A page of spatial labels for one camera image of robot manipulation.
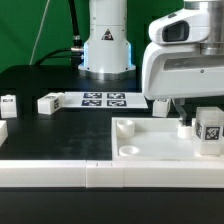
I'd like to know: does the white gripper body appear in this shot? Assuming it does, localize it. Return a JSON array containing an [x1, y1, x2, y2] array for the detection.
[[142, 43, 224, 100]]

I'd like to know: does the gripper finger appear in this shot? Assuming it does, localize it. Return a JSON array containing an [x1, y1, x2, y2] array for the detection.
[[172, 99, 192, 126]]

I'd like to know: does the white square tabletop tray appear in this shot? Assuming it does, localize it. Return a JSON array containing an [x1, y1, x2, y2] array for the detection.
[[111, 118, 224, 161]]

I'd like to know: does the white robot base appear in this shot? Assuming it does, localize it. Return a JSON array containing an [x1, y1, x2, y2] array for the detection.
[[78, 0, 136, 80]]

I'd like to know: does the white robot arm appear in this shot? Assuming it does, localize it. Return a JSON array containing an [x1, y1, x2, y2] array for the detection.
[[142, 0, 224, 119]]

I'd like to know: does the white marker sheet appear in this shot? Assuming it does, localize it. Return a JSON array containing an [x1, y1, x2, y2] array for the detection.
[[63, 92, 147, 109]]

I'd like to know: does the white front fence bar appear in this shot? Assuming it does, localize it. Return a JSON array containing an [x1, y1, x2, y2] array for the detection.
[[0, 160, 224, 188]]

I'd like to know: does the white left fence piece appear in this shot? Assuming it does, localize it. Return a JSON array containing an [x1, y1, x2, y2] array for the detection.
[[0, 120, 8, 147]]

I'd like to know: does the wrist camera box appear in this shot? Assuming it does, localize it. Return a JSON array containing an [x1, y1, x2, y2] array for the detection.
[[148, 9, 210, 45]]

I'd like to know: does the black cable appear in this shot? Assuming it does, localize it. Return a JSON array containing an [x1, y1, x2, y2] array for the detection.
[[33, 0, 84, 66]]

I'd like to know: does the white thin cable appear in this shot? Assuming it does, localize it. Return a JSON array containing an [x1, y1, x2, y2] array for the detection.
[[29, 0, 52, 66]]

